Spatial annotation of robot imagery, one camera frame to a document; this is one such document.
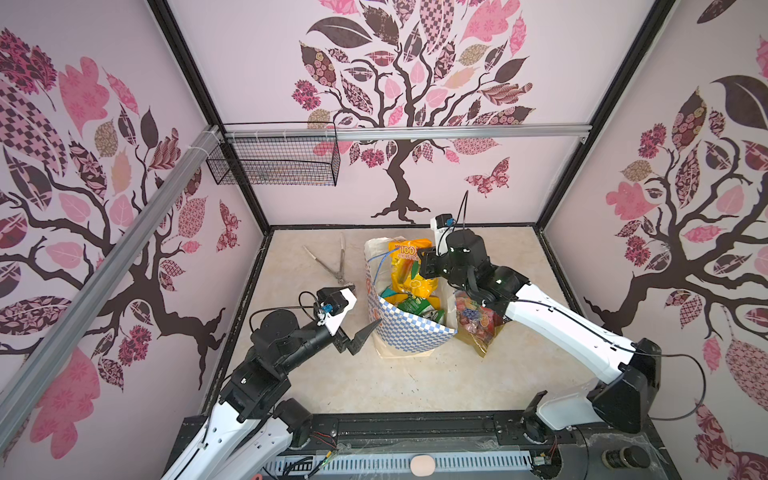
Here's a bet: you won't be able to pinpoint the blue checkered paper bag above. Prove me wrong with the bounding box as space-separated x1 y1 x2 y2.
364 237 458 360

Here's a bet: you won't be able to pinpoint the gold candy bag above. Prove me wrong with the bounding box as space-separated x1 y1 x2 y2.
455 291 504 358

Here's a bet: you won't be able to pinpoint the yellow orange snack bag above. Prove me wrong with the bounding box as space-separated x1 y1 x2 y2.
388 239 438 298

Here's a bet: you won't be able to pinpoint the green snack bag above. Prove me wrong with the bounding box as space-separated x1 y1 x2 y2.
397 296 445 325

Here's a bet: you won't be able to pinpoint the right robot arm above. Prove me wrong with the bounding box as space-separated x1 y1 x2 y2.
417 228 661 444

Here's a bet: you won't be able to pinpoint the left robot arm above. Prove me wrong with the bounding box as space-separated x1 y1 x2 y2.
163 284 377 479

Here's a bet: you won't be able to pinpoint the metal tongs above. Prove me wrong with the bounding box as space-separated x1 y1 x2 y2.
302 232 349 286

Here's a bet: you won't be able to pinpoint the black round knob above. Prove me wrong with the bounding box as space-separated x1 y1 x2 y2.
601 445 651 470

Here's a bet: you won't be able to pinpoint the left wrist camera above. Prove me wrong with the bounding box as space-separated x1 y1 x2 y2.
315 287 357 335

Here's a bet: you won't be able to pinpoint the black wire basket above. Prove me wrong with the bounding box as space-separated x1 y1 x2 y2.
206 120 341 187

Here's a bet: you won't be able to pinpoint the aluminium rail back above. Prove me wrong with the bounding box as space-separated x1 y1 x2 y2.
223 123 592 143

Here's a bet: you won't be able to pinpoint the aluminium rail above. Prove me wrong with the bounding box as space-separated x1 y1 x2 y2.
1 125 221 448
223 123 592 143

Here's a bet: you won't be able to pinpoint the grey cable duct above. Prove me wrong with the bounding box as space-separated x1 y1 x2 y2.
262 451 533 479

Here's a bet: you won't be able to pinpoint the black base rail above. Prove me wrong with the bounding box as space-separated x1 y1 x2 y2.
163 410 680 479

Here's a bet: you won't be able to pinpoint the aluminium rail left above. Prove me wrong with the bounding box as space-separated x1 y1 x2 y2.
1 125 221 448

